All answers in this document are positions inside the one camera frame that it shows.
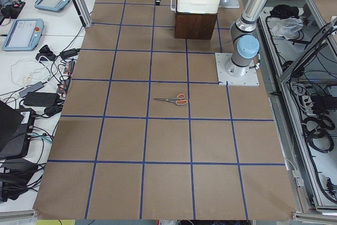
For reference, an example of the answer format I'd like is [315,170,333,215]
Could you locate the black power adapter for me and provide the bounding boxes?
[23,92,60,107]

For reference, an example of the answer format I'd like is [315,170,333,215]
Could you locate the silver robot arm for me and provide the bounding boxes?
[225,0,267,77]

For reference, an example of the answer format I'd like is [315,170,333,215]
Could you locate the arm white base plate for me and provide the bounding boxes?
[219,0,240,9]
[215,53,259,86]

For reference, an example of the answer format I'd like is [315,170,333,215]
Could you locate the wooden drawer with white handle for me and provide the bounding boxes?
[170,0,176,12]

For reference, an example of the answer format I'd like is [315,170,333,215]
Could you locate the dark wooden drawer cabinet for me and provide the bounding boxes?
[174,12,217,40]

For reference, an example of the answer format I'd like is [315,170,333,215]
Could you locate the near blue teach pendant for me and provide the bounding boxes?
[2,18,44,52]

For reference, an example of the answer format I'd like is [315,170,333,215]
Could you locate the black cable bundle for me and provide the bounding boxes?
[300,114,335,154]

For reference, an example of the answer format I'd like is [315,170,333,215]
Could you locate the black laptop computer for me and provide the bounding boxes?
[1,102,35,160]

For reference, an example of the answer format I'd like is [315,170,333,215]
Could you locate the orange grey handled scissors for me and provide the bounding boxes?
[153,93,188,106]

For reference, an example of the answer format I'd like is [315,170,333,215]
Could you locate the white coiled cable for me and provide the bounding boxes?
[10,58,57,89]

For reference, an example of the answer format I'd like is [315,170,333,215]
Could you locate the crumpled white cloth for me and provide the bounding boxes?
[271,18,303,40]

